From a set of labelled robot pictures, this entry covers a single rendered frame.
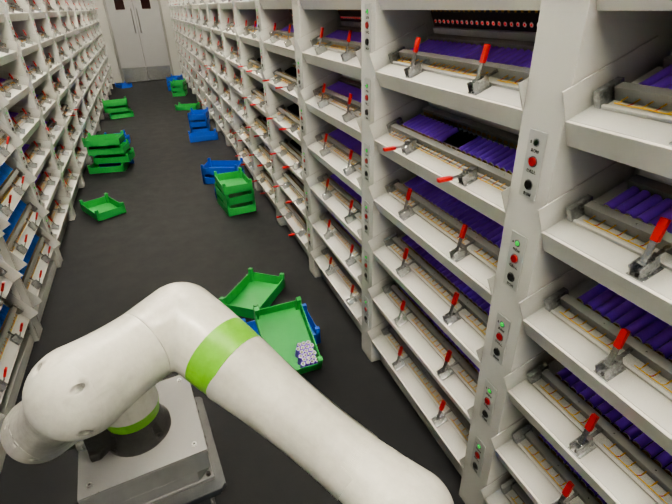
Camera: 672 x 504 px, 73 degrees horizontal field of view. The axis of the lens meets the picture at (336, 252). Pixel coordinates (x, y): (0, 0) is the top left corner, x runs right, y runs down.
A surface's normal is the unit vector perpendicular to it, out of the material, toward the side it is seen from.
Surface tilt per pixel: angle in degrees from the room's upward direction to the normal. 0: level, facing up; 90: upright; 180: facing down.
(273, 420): 64
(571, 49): 90
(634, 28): 90
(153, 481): 90
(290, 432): 57
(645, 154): 112
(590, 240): 22
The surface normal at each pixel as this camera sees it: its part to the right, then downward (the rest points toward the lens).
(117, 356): 0.58, -0.45
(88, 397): 0.61, -0.14
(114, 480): -0.04, -0.86
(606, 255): -0.37, -0.74
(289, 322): 0.13, -0.61
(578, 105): 0.36, 0.44
